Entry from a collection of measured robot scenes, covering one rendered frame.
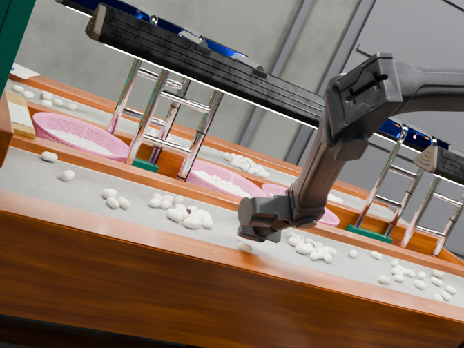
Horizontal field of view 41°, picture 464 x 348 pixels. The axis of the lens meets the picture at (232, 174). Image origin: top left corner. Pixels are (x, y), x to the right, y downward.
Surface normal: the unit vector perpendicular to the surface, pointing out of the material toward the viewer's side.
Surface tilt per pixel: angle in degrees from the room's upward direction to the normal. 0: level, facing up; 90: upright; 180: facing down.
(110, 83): 90
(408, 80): 53
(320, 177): 136
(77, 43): 90
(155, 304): 90
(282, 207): 46
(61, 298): 90
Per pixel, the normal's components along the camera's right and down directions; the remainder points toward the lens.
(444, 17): 0.24, 0.33
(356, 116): -0.82, -0.13
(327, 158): 0.05, 0.92
